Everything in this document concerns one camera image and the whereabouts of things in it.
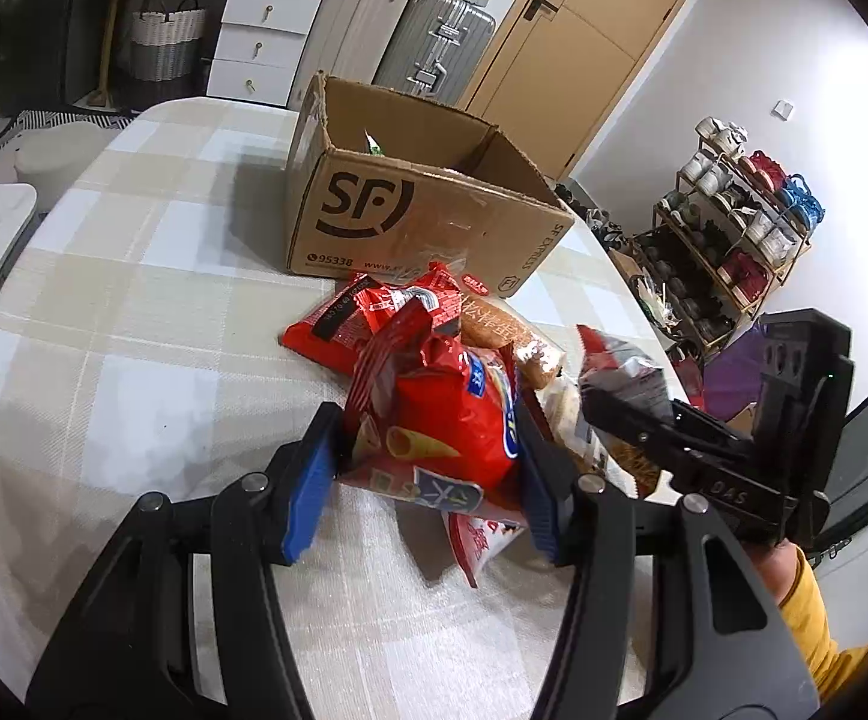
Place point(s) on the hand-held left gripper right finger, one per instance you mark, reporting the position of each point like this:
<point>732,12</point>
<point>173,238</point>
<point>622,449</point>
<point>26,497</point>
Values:
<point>537,487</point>

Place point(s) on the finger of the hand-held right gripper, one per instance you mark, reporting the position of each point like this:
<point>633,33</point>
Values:
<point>734,499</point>
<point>644,427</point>

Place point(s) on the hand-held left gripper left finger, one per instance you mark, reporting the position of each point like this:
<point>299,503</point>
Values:
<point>310,487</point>

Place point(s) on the red grey snack packet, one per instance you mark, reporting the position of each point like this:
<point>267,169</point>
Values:
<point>621,371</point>

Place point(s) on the red corn snack bag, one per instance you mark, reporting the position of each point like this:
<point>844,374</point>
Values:
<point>441,405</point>

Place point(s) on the red snack packet black label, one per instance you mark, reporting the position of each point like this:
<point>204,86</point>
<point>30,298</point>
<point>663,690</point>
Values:
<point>336,322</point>

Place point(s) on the brown cardboard box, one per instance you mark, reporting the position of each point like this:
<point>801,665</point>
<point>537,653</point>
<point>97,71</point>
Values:
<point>374,217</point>

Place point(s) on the person's right forearm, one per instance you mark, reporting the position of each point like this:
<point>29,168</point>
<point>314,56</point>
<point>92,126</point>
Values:
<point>817,630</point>

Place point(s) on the clear cracker packet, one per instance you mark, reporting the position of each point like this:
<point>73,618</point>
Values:
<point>576,420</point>

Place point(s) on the purple bag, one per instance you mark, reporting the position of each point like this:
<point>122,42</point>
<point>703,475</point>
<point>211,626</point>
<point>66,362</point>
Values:
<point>734,382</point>

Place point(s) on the white red snack packet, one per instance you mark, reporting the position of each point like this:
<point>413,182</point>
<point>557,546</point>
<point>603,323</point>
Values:
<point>479,540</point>

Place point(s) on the wooden shoe rack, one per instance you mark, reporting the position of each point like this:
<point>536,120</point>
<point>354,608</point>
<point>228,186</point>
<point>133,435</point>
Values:
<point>775,281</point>

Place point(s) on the small open cardboard box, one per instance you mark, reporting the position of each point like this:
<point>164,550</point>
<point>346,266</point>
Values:
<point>651,300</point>

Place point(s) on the rows of assorted shoes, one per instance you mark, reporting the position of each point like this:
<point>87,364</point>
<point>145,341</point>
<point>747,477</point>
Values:
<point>742,270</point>

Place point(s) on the clear biscuit packet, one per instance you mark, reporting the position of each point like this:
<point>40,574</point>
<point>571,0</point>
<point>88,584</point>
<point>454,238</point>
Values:
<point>498,330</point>

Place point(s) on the pile of dark shoes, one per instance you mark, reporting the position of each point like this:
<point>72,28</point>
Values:
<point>599,221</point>

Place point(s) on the green snack packet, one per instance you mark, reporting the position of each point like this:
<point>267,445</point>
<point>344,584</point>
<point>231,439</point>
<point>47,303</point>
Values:
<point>374,144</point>

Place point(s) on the wooden door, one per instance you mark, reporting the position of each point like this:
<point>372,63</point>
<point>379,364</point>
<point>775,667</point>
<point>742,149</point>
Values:
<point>591,30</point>

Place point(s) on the silver suitcase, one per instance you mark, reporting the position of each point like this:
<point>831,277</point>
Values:
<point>434,37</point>

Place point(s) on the white drawer desk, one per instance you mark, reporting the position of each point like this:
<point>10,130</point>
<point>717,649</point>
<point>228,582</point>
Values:
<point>261,37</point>

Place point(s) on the woven laundry basket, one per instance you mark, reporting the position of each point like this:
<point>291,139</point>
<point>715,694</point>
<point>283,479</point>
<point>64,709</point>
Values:
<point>168,45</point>

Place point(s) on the beige suitcase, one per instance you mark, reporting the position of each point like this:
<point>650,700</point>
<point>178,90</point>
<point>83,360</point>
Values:
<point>363,15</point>

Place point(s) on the dark grey fridge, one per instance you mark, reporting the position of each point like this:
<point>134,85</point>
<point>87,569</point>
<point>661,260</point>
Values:
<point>51,37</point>

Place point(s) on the white light switch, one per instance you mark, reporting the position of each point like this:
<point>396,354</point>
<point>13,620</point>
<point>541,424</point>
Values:
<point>784,109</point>

